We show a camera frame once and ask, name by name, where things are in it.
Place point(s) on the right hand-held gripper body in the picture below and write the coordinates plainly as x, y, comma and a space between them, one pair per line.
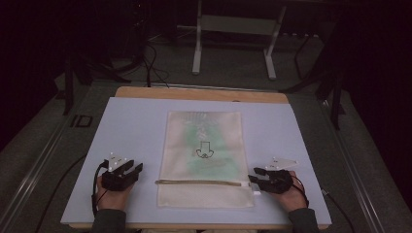
278, 183

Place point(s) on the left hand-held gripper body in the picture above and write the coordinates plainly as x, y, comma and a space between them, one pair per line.
115, 183

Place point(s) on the person's left hand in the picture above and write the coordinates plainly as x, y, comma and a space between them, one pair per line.
111, 200

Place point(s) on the person's right hand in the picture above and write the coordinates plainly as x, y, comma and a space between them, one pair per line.
293, 200

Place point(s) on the pale blue table mat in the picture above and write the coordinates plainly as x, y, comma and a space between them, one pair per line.
136, 129

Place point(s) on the white mesh zip bag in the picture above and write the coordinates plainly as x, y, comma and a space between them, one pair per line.
207, 194

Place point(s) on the black metal stand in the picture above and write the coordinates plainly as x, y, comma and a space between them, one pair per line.
336, 103
68, 90

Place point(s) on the white metal stand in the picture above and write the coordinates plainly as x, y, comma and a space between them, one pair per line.
238, 24

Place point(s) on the black rectangular floor frame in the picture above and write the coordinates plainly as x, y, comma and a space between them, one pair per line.
81, 121

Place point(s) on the metal floor rail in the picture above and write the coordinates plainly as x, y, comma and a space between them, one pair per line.
353, 171
29, 181

